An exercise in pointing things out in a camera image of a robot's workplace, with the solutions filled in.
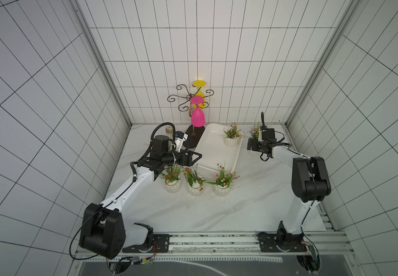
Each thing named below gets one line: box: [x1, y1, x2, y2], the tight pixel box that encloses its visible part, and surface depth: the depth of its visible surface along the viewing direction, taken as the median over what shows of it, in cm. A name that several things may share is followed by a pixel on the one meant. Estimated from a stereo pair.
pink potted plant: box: [204, 159, 241, 197], surface depth 81 cm
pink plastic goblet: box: [189, 96, 206, 128], surface depth 97 cm
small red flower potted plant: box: [223, 120, 245, 148], surface depth 105 cm
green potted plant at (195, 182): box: [183, 163, 213, 197], surface depth 85 cm
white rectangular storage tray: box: [192, 123, 243, 174], surface depth 108 cm
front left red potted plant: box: [158, 164, 184, 194], surface depth 85 cm
